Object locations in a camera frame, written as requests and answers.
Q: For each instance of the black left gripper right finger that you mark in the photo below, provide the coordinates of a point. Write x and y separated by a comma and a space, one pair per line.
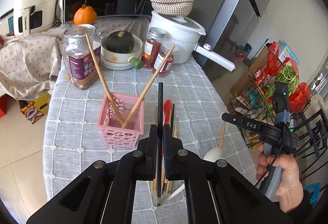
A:
215, 191

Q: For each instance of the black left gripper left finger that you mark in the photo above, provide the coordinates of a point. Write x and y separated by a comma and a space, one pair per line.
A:
104, 192

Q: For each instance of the red plastic spoon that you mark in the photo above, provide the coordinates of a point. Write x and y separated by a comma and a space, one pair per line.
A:
167, 108

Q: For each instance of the wooden chopstick slanted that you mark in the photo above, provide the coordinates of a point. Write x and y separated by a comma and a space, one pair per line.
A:
144, 92

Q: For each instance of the long wooden chopstick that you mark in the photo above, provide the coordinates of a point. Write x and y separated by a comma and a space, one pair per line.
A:
104, 84

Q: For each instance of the person's right hand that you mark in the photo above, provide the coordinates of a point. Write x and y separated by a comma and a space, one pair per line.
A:
290, 191

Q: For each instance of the green vegetables bunch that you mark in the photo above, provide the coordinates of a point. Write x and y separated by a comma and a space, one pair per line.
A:
286, 75

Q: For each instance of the grey checked tablecloth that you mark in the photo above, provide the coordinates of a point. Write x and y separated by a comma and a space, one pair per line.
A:
75, 135

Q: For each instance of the yellow printed cardboard box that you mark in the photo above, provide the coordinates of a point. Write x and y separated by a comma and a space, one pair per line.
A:
36, 109

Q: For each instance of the large clear nut jar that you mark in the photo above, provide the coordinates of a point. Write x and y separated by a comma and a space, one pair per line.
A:
80, 68

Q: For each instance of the white plate under bowl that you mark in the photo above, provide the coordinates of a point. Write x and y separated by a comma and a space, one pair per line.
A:
115, 66

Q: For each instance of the small jar dried fruit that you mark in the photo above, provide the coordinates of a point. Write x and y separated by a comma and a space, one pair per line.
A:
169, 61

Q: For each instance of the red box on floor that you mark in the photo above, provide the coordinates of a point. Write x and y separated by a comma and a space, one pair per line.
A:
3, 105

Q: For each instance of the floral pink cloth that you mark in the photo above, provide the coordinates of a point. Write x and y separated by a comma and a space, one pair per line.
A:
30, 66

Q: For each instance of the dark green pumpkin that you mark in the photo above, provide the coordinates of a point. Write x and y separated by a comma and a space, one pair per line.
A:
120, 42

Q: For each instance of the small jar red goji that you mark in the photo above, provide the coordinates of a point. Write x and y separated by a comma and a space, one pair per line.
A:
155, 37

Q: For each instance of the orange tangerine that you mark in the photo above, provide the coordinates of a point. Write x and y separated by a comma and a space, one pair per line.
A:
85, 15

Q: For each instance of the cream air fryer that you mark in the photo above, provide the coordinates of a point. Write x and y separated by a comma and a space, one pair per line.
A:
28, 17

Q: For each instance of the black wire rack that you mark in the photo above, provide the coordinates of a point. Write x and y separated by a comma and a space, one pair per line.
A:
248, 93

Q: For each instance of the cream bowl green handle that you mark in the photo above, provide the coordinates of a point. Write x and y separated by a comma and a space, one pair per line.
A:
134, 57

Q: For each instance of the white cooking pot with handle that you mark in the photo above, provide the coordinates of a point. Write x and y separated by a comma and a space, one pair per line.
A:
186, 33

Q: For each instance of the woven rope basket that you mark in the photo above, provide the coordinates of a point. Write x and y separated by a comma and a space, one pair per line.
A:
173, 7

